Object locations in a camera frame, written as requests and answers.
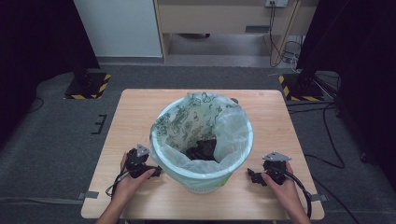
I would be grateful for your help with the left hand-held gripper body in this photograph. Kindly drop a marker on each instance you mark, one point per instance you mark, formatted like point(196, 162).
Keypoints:
point(134, 160)

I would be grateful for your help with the grey wall socket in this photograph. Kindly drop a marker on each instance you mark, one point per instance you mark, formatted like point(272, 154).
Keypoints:
point(276, 2)

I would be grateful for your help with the grey tape strip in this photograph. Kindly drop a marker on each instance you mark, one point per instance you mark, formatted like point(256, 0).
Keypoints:
point(88, 195)
point(319, 198)

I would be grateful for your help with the black curtain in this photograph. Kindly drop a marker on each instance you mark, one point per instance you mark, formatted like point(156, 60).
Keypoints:
point(358, 62)
point(37, 56)

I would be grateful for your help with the dark trash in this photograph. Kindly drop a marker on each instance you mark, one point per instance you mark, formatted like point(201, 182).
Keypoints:
point(202, 151)

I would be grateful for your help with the person's left hand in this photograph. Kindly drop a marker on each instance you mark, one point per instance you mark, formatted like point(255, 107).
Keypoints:
point(127, 185)

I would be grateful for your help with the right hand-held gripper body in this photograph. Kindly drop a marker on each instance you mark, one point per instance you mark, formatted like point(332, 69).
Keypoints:
point(275, 168)

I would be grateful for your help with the white panel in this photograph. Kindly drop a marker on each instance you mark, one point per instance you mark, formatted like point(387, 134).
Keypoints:
point(118, 28)

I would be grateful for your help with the person's right hand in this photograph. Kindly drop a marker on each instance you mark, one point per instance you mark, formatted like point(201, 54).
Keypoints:
point(285, 193)

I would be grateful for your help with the light wooden desk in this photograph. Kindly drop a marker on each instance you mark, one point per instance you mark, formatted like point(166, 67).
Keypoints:
point(218, 15)

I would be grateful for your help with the black yellow-striped stand base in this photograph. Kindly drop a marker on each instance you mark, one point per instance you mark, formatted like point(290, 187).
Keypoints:
point(300, 91)
point(93, 88)

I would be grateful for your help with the pale green trash bin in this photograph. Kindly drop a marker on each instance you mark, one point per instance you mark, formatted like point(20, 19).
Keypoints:
point(199, 180)

